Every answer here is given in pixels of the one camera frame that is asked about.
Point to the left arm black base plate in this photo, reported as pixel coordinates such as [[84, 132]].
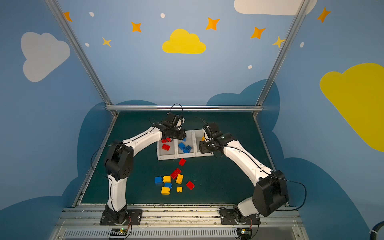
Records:
[[132, 216]]

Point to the white bin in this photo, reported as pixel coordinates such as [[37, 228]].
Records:
[[198, 138], [166, 155], [189, 140]]

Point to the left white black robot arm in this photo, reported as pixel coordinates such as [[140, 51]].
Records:
[[120, 163]]

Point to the blue lego brick left large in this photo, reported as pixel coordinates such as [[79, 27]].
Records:
[[158, 180]]

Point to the right controller board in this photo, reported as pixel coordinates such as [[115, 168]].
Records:
[[243, 234]]

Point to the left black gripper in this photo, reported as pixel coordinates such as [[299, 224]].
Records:
[[174, 133]]

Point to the controller board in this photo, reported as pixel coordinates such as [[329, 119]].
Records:
[[118, 234], [243, 234]]

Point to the large yellow lego brick bottom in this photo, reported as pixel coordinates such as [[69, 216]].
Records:
[[165, 191]]

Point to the red lego brick top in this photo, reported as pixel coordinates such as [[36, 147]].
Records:
[[182, 162]]

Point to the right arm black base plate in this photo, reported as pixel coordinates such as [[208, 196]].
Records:
[[230, 217]]

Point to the aluminium frame rail back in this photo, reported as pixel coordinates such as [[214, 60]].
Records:
[[166, 108]]

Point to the middle white bin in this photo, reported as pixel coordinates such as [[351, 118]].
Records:
[[189, 140]]

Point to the aluminium frame post left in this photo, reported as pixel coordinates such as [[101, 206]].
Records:
[[64, 24]]

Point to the blue lego brick top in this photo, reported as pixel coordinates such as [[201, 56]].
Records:
[[181, 146]]

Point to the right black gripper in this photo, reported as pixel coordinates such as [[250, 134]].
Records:
[[205, 146]]

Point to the right white bin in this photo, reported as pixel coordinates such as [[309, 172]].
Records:
[[198, 138]]

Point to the left controller board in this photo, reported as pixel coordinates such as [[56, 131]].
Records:
[[118, 234]]

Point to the small blue lego brick lower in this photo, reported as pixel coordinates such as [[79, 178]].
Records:
[[168, 185]]

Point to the aluminium frame post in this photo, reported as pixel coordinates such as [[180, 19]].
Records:
[[64, 24], [291, 34]]

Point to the long red lego brick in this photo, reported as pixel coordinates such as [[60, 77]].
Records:
[[175, 173]]

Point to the left white bin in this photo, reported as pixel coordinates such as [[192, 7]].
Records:
[[166, 155]]

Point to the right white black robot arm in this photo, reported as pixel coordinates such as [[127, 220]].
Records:
[[271, 191]]

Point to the aluminium frame post right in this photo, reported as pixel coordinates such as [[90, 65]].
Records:
[[291, 34]]

